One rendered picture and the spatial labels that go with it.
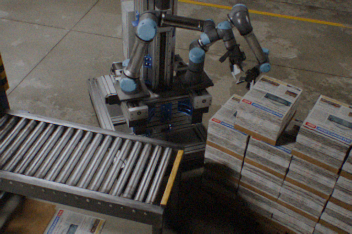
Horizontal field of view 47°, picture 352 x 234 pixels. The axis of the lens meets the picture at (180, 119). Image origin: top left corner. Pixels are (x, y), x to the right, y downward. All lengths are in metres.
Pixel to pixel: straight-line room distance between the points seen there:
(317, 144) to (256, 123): 0.38
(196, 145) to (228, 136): 0.73
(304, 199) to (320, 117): 0.57
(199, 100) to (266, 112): 0.67
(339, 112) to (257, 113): 0.49
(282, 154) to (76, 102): 2.33
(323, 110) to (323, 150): 0.26
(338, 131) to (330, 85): 2.46
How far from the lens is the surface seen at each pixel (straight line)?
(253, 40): 2.93
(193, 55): 2.96
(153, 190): 2.29
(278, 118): 2.47
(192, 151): 3.33
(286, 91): 2.70
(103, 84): 3.18
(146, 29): 2.48
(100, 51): 5.01
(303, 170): 2.63
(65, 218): 3.21
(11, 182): 2.47
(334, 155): 2.49
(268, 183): 2.81
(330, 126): 2.50
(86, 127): 2.68
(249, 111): 2.53
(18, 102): 4.33
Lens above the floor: 2.55
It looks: 40 degrees down
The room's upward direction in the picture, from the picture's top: 5 degrees clockwise
